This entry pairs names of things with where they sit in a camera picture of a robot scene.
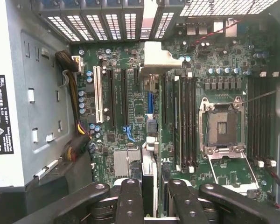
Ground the square chipset heatsink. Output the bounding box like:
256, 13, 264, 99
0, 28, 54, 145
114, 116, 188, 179
113, 150, 142, 178

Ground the metal socket cover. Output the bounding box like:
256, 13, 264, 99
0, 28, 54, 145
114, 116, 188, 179
206, 148, 259, 190

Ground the black plastic shroud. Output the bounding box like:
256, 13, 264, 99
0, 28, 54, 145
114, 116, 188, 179
0, 149, 94, 224

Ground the CPU socket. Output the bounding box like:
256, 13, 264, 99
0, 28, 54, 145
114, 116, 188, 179
198, 97, 245, 154

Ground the green motherboard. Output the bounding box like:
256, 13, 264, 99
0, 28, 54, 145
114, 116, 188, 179
71, 21, 277, 196

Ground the blue expansion slot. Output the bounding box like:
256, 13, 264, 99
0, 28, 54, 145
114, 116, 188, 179
147, 92, 155, 118

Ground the white PCI slot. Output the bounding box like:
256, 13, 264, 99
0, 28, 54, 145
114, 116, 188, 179
93, 66, 105, 124

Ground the short black expansion slot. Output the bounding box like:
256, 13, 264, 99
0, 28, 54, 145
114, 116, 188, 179
133, 69, 141, 86

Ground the grey power supply unit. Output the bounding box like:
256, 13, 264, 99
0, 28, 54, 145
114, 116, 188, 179
0, 0, 72, 187

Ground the thin locking lever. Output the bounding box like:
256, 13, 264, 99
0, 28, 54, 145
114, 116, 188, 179
244, 87, 280, 105

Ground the yellow black power wire bundle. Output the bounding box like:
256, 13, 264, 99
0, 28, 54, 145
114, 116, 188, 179
55, 50, 92, 161

